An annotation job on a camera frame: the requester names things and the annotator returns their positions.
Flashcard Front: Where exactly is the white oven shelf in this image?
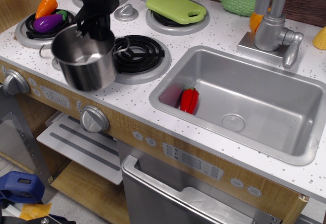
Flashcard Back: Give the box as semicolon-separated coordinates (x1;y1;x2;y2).
37;113;122;185

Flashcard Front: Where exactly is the black burner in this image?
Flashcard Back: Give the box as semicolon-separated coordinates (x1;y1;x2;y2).
146;9;209;36
114;35;172;85
15;9;76;49

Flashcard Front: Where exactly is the red toy pepper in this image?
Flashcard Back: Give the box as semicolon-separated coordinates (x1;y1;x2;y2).
180;87;199;114

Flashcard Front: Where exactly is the back right black burner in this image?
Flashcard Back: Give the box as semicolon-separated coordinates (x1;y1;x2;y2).
146;9;209;36

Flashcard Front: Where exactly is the grey oven knob right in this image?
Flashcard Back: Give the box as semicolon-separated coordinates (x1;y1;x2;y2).
79;105;110;133

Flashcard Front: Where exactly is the front right black burner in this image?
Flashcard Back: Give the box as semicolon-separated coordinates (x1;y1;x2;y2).
114;35;172;85

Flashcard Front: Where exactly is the yellow toy corn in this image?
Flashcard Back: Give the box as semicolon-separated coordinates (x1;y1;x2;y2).
312;27;326;50

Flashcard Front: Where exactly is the grey countertop knob middle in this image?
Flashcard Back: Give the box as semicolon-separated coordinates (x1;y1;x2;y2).
114;4;139;22

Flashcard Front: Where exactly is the orange toy carrot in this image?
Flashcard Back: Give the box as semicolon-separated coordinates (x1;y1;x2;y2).
35;0;58;19

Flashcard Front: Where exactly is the grey oven knob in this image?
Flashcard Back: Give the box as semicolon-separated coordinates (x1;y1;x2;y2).
3;69;30;95
79;105;110;133

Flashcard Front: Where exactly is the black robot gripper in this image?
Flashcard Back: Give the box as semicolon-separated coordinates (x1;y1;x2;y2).
75;0;119;41

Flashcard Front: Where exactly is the green toy cutting board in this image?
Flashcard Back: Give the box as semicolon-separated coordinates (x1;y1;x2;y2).
146;0;207;25

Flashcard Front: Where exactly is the silver oven door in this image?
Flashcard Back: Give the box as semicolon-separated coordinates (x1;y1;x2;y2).
1;88;53;184

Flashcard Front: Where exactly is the orange toy fruit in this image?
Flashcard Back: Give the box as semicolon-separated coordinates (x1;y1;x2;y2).
249;8;264;34

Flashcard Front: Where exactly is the grey toy sink basin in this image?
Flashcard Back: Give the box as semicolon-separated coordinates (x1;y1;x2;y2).
150;46;325;166

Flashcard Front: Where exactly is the stainless steel pot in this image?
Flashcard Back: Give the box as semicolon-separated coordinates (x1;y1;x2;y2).
50;24;124;92

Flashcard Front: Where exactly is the yellow cloth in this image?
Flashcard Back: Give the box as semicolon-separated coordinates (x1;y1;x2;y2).
19;203;52;220

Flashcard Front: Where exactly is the grey oven knob left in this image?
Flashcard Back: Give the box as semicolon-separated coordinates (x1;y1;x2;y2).
3;69;30;95

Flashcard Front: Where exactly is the front left black burner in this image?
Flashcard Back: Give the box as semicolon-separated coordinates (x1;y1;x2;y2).
15;9;76;49

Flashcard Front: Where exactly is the grey countertop knob front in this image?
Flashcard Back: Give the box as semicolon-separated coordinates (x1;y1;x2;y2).
51;58;62;71

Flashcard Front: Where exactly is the silver dishwasher door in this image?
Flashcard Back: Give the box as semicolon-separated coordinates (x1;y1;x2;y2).
117;141;281;223

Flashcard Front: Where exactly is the green toy bitter gourd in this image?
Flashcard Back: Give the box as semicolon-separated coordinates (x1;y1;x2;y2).
219;0;256;17

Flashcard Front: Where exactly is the purple toy eggplant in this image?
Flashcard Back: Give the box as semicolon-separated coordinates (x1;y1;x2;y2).
33;10;68;33

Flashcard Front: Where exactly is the grey toy faucet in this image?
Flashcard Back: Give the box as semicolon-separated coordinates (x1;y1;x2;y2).
236;0;304;69

